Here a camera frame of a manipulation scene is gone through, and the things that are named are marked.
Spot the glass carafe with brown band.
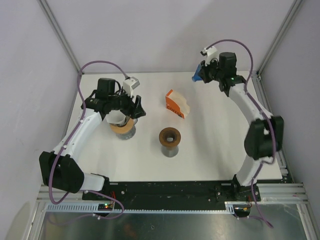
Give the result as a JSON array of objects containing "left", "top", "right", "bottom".
[{"left": 161, "top": 146, "right": 179, "bottom": 158}]

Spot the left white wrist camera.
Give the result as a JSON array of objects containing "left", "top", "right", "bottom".
[{"left": 122, "top": 77, "right": 140, "bottom": 97}]

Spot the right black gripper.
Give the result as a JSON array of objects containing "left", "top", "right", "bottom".
[{"left": 197, "top": 57, "right": 224, "bottom": 84}]

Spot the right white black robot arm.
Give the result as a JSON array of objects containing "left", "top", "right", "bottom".
[{"left": 192, "top": 47, "right": 284, "bottom": 201}]

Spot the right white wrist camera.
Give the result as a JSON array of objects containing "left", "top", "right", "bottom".
[{"left": 200, "top": 46, "right": 219, "bottom": 66}]

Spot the orange coffee filter box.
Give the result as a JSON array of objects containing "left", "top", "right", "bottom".
[{"left": 165, "top": 89, "right": 190, "bottom": 119}]

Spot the light wooden dripper ring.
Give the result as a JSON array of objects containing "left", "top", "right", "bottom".
[{"left": 109, "top": 118, "right": 136, "bottom": 135}]

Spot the glass server pitcher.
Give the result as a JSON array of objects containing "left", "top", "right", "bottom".
[{"left": 116, "top": 119, "right": 138, "bottom": 140}]

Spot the blue glass dripper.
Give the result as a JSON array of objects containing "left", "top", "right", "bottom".
[{"left": 191, "top": 64, "right": 203, "bottom": 82}]

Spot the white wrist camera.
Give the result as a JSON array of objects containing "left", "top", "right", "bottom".
[
  {"left": 122, "top": 77, "right": 140, "bottom": 97},
  {"left": 200, "top": 46, "right": 219, "bottom": 66}
]

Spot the white paper coffee filter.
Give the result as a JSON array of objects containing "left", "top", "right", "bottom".
[{"left": 105, "top": 110, "right": 130, "bottom": 127}]

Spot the white slotted cable duct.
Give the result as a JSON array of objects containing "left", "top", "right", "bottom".
[{"left": 44, "top": 201, "right": 236, "bottom": 215}]

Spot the dark wooden dripper ring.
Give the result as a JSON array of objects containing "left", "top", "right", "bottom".
[{"left": 158, "top": 127, "right": 182, "bottom": 147}]

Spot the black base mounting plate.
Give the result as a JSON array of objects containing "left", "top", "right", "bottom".
[{"left": 82, "top": 180, "right": 261, "bottom": 211}]

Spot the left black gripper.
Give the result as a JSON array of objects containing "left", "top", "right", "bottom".
[{"left": 108, "top": 86, "right": 146, "bottom": 119}]

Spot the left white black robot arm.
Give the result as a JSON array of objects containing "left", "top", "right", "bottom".
[{"left": 39, "top": 77, "right": 146, "bottom": 200}]

